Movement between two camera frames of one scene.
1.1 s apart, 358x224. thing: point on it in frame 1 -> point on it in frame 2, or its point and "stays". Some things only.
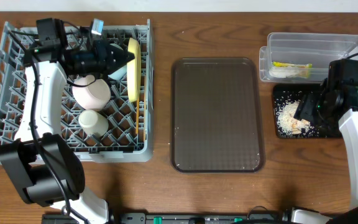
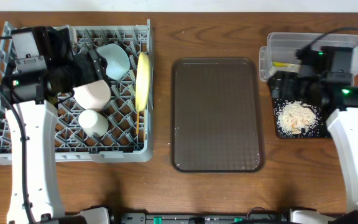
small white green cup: (93, 122) stays
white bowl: (93, 96) stays
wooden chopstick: (145, 109) stays
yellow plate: (134, 70) -> (142, 81)
